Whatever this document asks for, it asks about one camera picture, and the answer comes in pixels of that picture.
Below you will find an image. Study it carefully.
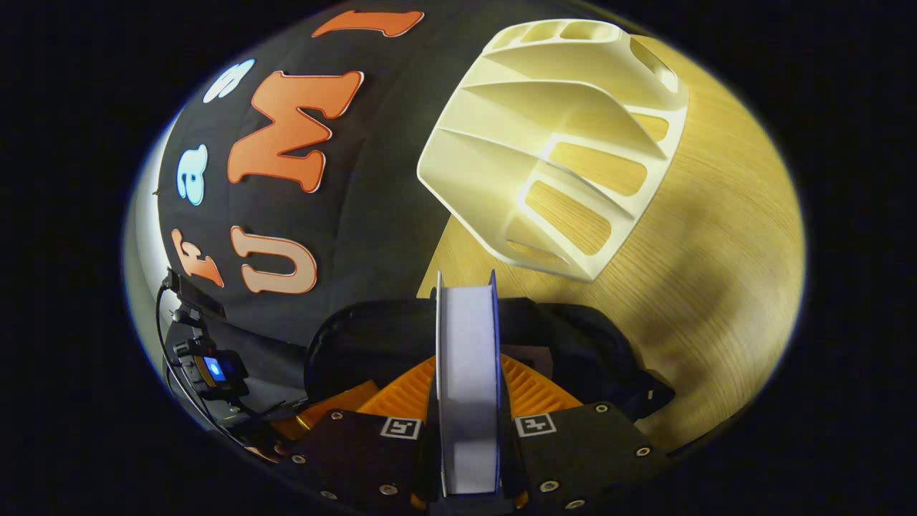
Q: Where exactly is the white plastic bookshelf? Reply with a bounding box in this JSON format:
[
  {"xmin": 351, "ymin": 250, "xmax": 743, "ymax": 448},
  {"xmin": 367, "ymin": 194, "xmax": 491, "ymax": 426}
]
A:
[{"xmin": 417, "ymin": 18, "xmax": 690, "ymax": 282}]

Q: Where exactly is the black schoolbag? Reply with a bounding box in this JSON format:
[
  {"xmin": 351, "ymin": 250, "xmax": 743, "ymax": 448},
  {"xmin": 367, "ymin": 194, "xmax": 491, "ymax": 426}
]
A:
[{"xmin": 304, "ymin": 297, "xmax": 676, "ymax": 424}]

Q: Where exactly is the blue book with city photo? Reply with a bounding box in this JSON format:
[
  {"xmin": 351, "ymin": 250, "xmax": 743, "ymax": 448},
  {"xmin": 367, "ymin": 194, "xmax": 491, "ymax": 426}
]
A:
[{"xmin": 435, "ymin": 270, "xmax": 502, "ymax": 497}]

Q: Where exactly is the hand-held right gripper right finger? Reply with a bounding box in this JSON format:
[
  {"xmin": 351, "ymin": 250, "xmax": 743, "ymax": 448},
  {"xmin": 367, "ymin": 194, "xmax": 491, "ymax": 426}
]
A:
[{"xmin": 498, "ymin": 355, "xmax": 671, "ymax": 513}]

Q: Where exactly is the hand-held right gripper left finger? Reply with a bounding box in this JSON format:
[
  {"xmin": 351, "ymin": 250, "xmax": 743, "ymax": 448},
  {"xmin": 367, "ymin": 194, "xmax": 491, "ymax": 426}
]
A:
[{"xmin": 287, "ymin": 356, "xmax": 439, "ymax": 513}]

